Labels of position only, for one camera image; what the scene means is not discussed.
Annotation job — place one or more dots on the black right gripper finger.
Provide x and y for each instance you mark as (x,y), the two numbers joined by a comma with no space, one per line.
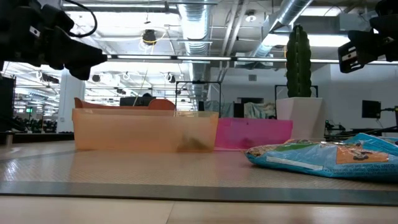
(385,26)
(357,46)

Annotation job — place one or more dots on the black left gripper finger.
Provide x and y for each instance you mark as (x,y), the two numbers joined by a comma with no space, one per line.
(77,59)
(59,17)

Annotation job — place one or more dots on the blue green orange granola bar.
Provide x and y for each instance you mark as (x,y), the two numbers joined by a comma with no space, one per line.
(311,161)

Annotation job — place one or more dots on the black background robot arm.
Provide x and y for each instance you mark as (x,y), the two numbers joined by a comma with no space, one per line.
(334,127)

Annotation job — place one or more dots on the black monitor on arm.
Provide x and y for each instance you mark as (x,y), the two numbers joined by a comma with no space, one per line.
(371,109)

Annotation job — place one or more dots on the white building pillar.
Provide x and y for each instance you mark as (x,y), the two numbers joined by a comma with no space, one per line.
(71,102)

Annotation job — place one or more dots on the tall green cactus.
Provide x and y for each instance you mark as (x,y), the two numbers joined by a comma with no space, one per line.
(298,62)

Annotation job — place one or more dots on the black cabinet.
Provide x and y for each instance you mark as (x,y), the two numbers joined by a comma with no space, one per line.
(7,102)

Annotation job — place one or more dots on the black computer monitor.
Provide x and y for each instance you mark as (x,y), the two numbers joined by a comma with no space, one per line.
(136,101)

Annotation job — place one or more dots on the person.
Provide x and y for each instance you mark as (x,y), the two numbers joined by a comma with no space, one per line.
(147,95)

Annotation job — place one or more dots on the translucent orange plastic bin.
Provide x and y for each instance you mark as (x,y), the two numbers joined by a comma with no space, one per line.
(130,130)

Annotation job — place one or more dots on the opaque orange plastic bin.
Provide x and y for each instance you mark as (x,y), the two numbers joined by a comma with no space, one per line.
(161,104)

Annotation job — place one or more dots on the pale cloth cover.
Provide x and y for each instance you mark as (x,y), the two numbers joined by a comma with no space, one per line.
(219,109)
(259,110)

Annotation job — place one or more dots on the pink plastic bin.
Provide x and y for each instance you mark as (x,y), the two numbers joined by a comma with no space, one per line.
(267,133)

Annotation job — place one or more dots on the beige textured table mat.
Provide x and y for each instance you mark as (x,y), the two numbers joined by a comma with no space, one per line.
(155,174)

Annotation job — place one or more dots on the long ceiling light bar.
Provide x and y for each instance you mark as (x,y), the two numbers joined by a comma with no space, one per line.
(217,58)

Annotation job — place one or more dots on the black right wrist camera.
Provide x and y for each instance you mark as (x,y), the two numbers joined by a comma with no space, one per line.
(388,7)

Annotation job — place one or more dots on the silver spiral ventilation duct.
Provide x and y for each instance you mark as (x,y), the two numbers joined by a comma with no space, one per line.
(196,25)
(292,11)

